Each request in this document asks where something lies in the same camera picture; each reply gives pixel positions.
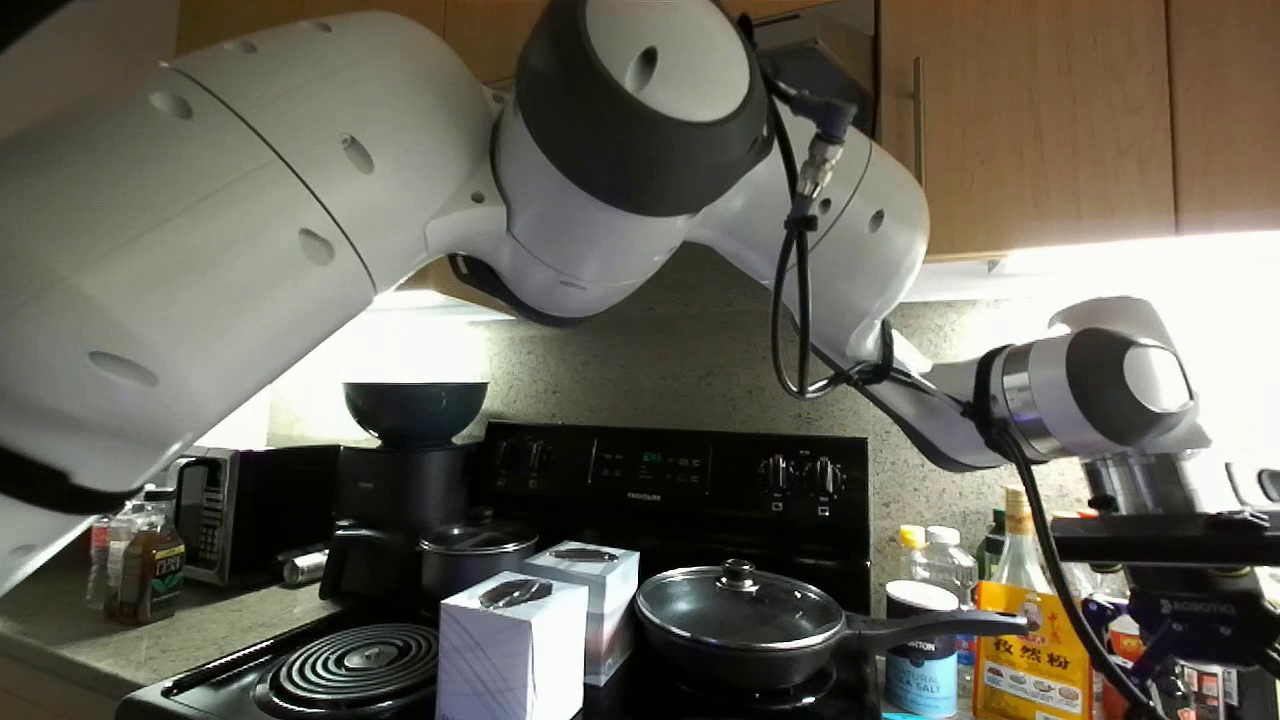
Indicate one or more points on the black coil burner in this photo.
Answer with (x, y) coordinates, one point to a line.
(354, 666)

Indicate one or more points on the white tissue box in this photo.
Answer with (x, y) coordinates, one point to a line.
(601, 587)
(513, 663)

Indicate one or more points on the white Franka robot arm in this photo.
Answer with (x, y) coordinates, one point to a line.
(333, 224)

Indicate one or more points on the black electric stove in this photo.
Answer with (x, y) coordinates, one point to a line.
(666, 480)

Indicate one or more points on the dark saucepan with lid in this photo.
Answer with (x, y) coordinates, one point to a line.
(474, 553)

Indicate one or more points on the bottle with dark label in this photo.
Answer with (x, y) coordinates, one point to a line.
(161, 564)

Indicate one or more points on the toaster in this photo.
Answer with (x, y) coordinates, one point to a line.
(254, 514)

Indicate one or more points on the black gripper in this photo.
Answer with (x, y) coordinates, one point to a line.
(1202, 614)

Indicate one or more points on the clear plastic water bottle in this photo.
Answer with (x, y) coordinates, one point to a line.
(114, 553)

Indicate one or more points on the dark brown bottle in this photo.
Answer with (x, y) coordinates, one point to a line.
(993, 542)

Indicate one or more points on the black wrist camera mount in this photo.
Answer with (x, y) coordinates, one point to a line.
(1163, 542)

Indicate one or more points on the tall bottle with yellow label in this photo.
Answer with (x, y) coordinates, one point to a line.
(1032, 653)

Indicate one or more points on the clear bottle with white cap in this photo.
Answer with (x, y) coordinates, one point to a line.
(951, 561)

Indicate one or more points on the yellow-capped bottle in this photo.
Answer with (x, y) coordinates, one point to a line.
(913, 544)

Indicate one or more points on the blue can with white lid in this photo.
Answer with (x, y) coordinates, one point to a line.
(922, 673)

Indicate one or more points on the under-cabinet light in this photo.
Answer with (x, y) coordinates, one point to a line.
(1134, 261)

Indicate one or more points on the teal bowl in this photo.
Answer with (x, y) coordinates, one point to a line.
(412, 404)

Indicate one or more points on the black pan with glass lid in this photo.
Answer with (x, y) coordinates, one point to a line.
(743, 614)

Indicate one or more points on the range hood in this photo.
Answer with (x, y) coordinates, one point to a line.
(867, 63)

